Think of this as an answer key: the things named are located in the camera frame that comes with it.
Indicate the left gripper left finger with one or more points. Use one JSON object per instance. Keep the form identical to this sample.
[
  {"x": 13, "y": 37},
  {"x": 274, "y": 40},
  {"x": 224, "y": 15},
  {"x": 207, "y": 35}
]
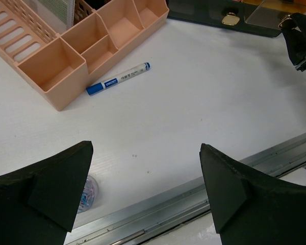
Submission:
[{"x": 39, "y": 202}]

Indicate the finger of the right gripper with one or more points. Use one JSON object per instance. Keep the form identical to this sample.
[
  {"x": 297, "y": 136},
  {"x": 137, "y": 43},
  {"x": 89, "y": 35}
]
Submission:
[{"x": 293, "y": 28}]

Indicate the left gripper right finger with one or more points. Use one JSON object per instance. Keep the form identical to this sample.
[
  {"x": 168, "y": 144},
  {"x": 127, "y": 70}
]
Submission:
[{"x": 249, "y": 206}]

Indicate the blue white marker pen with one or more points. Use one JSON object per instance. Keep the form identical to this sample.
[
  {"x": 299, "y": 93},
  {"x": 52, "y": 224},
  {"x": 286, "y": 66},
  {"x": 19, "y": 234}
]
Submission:
[{"x": 119, "y": 78}]

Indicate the clear document pouch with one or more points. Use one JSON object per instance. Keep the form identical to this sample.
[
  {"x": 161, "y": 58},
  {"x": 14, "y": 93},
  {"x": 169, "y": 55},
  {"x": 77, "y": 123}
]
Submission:
[{"x": 63, "y": 10}]

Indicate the pink plastic file organizer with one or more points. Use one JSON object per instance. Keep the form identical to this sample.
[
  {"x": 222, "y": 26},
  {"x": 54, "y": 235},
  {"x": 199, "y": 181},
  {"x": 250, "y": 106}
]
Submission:
[{"x": 60, "y": 66}]

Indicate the aluminium rail frame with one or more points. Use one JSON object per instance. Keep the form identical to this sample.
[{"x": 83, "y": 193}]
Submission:
[{"x": 183, "y": 205}]

